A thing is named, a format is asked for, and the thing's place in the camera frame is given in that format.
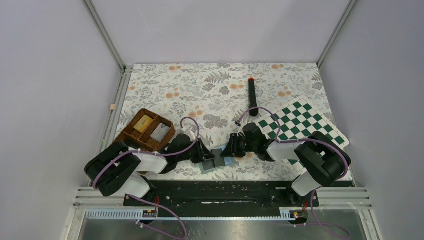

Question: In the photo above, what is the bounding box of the yellow block in basket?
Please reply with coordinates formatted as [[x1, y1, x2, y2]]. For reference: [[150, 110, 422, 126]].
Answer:
[[133, 115, 154, 133]]

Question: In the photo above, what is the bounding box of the green white chessboard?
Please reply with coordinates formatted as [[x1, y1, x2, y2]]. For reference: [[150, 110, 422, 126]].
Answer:
[[253, 96, 351, 175]]

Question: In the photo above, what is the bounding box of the white card in basket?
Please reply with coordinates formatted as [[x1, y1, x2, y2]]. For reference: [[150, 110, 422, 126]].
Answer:
[[150, 123, 170, 142]]

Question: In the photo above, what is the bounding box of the black microphone orange tip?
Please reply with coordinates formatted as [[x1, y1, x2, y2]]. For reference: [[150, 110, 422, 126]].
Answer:
[[248, 77, 259, 117]]

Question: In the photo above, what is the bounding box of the floral patterned table mat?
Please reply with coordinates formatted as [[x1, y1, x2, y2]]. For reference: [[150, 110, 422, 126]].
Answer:
[[105, 62, 353, 182]]

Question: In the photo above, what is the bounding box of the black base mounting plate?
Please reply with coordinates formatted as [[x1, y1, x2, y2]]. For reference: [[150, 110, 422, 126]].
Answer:
[[143, 180, 320, 211]]

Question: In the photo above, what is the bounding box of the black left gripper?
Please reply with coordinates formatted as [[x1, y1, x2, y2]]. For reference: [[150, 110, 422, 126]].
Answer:
[[177, 138, 216, 164]]

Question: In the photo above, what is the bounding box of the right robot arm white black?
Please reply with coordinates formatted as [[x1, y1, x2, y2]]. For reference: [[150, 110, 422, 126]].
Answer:
[[221, 123, 352, 206]]

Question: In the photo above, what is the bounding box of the aluminium cable duct rail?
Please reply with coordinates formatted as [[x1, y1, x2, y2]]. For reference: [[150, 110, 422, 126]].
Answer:
[[85, 208, 298, 221]]

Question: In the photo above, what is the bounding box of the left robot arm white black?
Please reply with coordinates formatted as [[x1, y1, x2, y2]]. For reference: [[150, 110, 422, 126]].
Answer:
[[84, 134, 215, 206]]

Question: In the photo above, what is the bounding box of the brown wicker basket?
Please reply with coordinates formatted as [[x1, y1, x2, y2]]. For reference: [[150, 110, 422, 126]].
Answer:
[[113, 108, 176, 152]]

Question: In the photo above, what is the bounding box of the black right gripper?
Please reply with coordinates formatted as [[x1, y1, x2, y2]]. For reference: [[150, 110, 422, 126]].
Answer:
[[220, 132, 258, 158]]

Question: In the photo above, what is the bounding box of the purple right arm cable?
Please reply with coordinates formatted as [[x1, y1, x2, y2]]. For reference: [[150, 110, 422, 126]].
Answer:
[[234, 106, 351, 181]]

